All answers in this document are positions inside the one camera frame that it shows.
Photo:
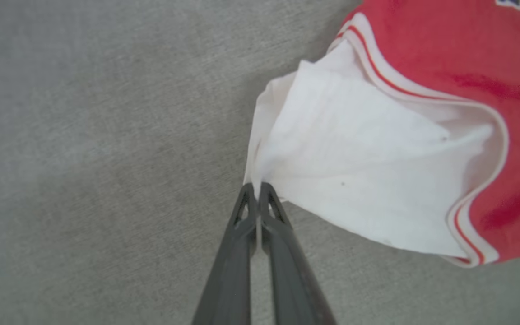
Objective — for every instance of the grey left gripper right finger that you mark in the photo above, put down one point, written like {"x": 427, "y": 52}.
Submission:
{"x": 287, "y": 280}

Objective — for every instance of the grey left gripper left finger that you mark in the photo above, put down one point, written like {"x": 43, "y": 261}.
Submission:
{"x": 235, "y": 271}

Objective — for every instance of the red white basketball jersey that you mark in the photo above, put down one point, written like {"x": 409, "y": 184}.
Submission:
{"x": 377, "y": 158}

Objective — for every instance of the grey fabric sofa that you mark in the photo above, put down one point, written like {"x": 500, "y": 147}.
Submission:
{"x": 84, "y": 180}

